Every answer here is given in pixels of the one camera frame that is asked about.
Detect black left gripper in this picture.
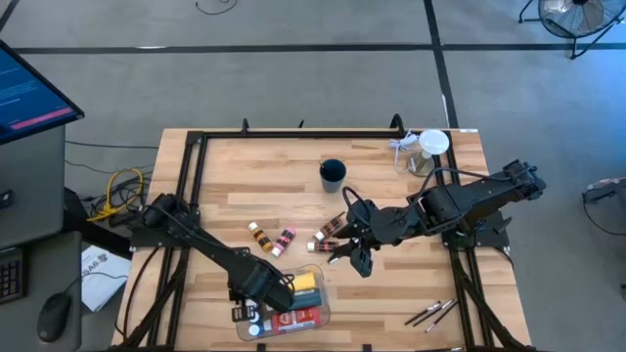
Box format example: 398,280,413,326
231,266,294,323

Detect black floor cable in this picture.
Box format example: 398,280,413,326
64,140,160,150
194,0,240,17

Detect black keyboard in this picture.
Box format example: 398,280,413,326
0,245,28,305

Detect small pink paint bottle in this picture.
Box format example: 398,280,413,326
271,227,297,259

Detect black floor fan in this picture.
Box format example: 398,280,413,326
517,0,626,61

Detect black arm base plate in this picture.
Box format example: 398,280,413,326
438,209,511,249
129,209,201,249

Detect dark blue cup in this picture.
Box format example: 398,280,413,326
319,158,348,195

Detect white paper booklet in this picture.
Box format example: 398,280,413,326
80,243,132,313

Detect large yellow paint bottle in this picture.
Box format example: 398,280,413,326
291,271,318,293

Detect grey desk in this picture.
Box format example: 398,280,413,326
0,124,83,352

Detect yellow cable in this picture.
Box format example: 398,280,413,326
87,167,146,224

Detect black computer mouse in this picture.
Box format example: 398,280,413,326
36,291,73,343

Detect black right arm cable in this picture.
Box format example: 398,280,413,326
340,166,490,216

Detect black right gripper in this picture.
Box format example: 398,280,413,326
335,199,392,279

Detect white lamp cable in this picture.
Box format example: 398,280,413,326
388,129,421,167

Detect computer monitor blue screen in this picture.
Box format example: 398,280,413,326
0,39,86,147

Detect large red paint bottle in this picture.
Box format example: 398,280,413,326
263,307,324,334

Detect clear plastic bin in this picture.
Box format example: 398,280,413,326
234,263,332,342

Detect grey floor equipment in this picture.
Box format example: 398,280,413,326
581,176,626,237

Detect large grey paint bottle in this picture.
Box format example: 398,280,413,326
292,287,324,310

